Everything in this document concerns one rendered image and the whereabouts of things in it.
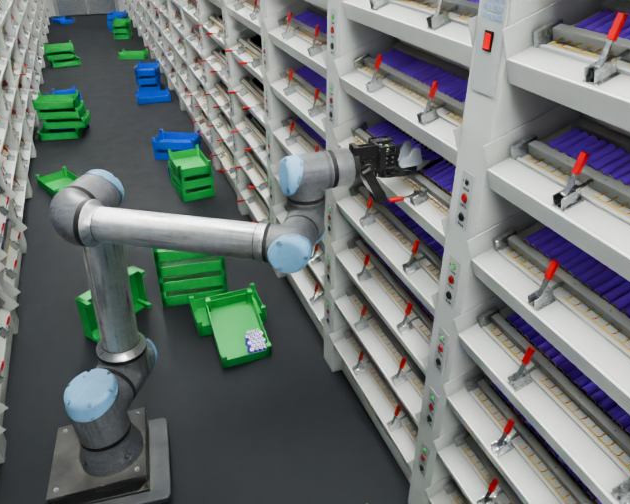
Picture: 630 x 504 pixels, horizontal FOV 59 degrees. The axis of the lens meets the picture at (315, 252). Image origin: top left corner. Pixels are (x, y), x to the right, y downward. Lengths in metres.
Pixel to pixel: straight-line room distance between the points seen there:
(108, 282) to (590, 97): 1.26
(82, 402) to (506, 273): 1.18
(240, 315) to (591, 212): 1.73
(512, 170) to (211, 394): 1.49
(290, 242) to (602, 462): 0.71
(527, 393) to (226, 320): 1.51
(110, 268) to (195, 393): 0.77
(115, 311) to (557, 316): 1.18
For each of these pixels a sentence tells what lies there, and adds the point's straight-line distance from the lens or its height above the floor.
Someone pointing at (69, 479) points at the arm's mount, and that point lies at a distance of 1.93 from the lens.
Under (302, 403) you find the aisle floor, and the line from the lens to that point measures 2.14.
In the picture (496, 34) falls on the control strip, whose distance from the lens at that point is 1.06.
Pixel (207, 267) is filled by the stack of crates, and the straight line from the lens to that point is 2.55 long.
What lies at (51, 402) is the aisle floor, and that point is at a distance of 2.36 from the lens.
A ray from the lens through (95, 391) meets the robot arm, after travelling 1.75.
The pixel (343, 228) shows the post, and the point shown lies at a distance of 1.88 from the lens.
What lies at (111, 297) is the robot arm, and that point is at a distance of 1.69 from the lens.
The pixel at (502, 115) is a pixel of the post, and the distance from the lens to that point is 1.08.
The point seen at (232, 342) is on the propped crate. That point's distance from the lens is 2.36.
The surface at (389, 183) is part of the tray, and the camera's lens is 1.47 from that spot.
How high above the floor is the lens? 1.57
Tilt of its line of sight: 32 degrees down
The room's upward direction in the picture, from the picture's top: straight up
